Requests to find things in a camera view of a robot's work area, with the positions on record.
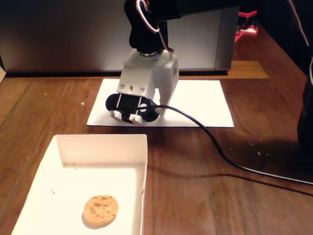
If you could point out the black wrist camera white mount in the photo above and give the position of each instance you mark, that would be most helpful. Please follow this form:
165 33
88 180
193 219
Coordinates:
111 102

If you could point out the chocolate chip mini cookie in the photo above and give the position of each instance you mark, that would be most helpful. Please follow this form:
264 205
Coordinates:
100 209

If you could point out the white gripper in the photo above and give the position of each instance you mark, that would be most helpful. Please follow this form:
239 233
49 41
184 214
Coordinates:
164 71

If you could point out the white paper sheet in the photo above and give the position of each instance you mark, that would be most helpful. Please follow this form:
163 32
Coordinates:
200 107

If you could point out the white cardboard box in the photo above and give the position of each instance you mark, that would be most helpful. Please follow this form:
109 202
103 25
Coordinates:
73 159

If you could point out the red and white plastic object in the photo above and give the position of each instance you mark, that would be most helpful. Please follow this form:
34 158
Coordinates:
247 30

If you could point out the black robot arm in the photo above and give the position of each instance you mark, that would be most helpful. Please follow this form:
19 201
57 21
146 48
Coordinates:
141 31

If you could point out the beige cardboard piece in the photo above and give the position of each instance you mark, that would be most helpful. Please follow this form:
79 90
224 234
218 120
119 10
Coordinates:
2 73

